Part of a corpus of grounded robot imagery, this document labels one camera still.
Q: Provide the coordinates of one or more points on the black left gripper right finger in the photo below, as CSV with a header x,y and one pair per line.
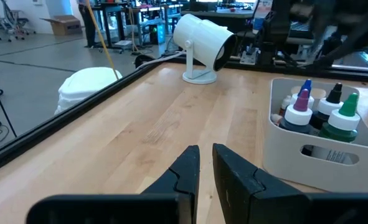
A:
x,y
239,183

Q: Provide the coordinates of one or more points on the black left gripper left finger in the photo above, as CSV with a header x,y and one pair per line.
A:
x,y
183,174

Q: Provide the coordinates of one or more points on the small white-capped coloring bottle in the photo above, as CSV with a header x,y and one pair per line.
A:
x,y
276,118

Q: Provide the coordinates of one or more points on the large purple food coloring bottle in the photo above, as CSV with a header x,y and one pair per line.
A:
x,y
299,115

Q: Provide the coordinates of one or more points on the large dark-tipped food coloring bottle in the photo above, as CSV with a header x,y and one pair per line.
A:
x,y
328,105

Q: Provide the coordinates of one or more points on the large blue food coloring bottle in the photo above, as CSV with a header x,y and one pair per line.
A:
x,y
306,85

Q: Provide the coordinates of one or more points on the large green food coloring bottle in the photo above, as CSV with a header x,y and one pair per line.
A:
x,y
342,119

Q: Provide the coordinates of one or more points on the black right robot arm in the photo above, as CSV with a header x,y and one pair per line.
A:
x,y
342,34

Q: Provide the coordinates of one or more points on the clear plastic tray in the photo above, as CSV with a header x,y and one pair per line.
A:
x,y
283,161

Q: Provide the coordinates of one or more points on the white lined trash bin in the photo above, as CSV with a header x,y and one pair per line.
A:
x,y
84,85

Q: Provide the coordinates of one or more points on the white cylinder with black opening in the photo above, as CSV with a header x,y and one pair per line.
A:
x,y
202,37

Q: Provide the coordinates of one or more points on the lit computer tower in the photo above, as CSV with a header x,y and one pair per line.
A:
x,y
157,32

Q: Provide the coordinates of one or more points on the black-legged work table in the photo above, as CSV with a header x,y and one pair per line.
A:
x,y
112,25

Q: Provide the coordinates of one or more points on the person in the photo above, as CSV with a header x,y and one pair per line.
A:
x,y
88,25

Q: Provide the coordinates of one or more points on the open cardboard box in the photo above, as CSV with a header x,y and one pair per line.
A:
x,y
65,26

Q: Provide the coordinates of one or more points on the grey office chair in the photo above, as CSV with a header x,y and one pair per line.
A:
x,y
12,18

